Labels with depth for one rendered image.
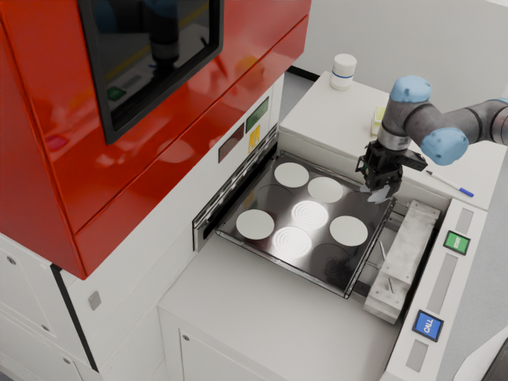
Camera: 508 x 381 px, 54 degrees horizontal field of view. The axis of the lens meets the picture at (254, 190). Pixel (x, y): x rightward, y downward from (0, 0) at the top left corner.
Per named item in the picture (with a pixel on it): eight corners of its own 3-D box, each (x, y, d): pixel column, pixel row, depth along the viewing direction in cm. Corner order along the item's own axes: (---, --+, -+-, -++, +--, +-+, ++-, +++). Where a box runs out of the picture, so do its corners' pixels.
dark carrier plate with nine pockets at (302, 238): (221, 231, 129) (221, 230, 129) (282, 154, 150) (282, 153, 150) (344, 292, 119) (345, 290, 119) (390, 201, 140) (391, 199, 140)
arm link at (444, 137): (491, 128, 93) (454, 95, 100) (443, 144, 90) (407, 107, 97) (476, 159, 99) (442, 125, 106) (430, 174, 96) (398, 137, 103)
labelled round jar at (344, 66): (326, 86, 164) (331, 60, 157) (334, 75, 168) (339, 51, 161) (345, 93, 162) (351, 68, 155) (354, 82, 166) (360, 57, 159)
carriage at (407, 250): (361, 309, 121) (364, 303, 119) (407, 212, 144) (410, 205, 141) (393, 325, 119) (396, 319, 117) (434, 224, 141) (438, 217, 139)
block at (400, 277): (376, 276, 124) (379, 270, 122) (381, 267, 126) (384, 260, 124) (407, 291, 122) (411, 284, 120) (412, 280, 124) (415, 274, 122)
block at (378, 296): (366, 300, 119) (368, 294, 117) (370, 290, 122) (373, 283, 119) (398, 316, 117) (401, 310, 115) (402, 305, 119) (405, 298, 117)
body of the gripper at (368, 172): (353, 172, 120) (364, 134, 112) (383, 164, 123) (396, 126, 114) (370, 194, 116) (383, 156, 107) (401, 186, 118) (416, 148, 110)
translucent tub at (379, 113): (369, 138, 147) (374, 120, 142) (370, 122, 152) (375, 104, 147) (394, 142, 147) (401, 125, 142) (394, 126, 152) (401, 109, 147)
